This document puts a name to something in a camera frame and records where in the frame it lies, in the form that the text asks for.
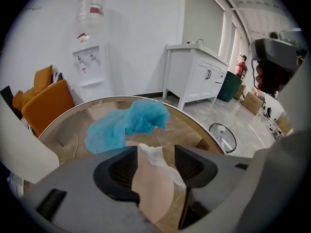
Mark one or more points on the person's right hand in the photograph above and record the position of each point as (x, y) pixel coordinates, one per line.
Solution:
(269, 79)

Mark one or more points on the cardboard box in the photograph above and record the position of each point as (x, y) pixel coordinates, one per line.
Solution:
(252, 103)
(284, 124)
(240, 91)

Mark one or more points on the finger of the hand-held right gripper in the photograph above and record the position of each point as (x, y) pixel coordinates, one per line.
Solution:
(264, 51)

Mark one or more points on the blue mesh cloth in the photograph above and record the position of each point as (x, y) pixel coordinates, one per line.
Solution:
(121, 127)

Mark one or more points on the white paper scrap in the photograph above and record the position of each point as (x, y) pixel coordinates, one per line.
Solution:
(158, 161)

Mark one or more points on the round glass coffee table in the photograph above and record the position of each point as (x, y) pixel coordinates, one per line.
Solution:
(184, 130)

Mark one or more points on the orange cushion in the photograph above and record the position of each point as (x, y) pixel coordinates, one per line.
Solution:
(42, 79)

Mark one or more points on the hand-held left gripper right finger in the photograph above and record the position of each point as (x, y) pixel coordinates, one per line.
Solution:
(223, 178)

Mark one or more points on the striped pillow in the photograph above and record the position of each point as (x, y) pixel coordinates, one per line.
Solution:
(57, 77)
(27, 124)

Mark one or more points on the dark green tub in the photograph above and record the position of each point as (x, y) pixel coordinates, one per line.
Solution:
(229, 86)

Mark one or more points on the white sink cabinet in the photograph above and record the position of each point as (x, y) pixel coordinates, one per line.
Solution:
(194, 76)

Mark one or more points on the chrome faucet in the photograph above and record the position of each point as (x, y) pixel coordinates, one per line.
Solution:
(200, 40)

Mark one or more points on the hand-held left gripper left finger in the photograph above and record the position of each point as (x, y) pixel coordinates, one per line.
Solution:
(73, 178)

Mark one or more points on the white water dispenser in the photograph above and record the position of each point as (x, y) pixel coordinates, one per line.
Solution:
(91, 67)

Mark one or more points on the orange sofa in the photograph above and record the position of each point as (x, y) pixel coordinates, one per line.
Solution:
(48, 103)

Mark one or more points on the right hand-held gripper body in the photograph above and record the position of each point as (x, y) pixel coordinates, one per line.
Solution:
(291, 47)

